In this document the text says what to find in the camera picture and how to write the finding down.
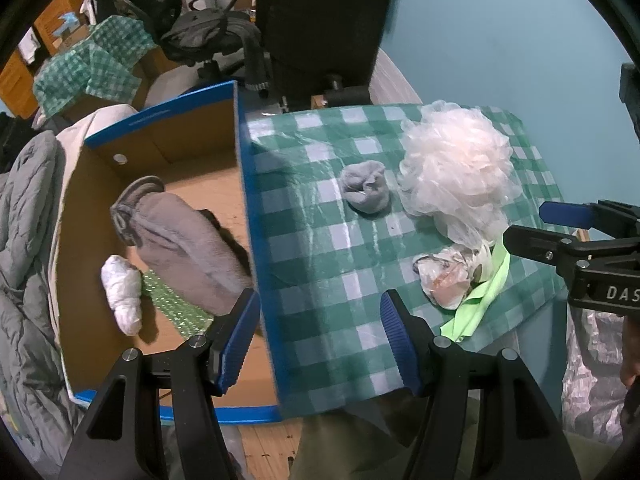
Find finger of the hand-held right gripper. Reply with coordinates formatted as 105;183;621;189
502;224;640;281
540;200;640;237

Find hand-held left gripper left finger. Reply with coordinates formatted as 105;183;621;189
59;287;262;480

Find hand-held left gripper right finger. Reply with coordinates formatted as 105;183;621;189
379;289;581;480

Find green glittery sponge cloth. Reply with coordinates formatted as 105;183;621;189
140;270;216;336

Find clear plastic bag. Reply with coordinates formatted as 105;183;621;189
412;245;493;310

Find light green cloth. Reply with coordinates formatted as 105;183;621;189
440;240;512;342

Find taupe fleece glove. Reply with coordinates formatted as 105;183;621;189
110;176;256;316

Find white sock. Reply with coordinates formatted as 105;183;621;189
100;255;145;336

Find blue-rimmed cardboard box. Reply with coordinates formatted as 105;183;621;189
50;81;283;423

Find silver foil bag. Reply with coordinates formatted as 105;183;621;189
562;310;633;443

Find white mesh bath pouf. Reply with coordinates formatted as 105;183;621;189
398;100;523;248

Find person's olive pants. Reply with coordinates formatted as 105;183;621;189
290;390;623;480

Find green checkered tablecloth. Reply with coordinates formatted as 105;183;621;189
240;102;573;421

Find grey balled sock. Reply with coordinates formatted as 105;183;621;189
340;160;391;216

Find grey puffer jacket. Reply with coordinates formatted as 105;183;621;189
0;130;86;461

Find beige bed sheet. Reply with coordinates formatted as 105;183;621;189
32;102;138;161

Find black fabric wardrobe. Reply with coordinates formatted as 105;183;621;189
247;0;416;106

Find black clothing pile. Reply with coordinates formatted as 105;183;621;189
0;110;36;171

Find black office chair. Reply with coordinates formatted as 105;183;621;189
160;0;273;96

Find green checkered cover cloth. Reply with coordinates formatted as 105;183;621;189
32;15;158;118

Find orange wooden wardrobe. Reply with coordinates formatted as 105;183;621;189
0;0;81;116

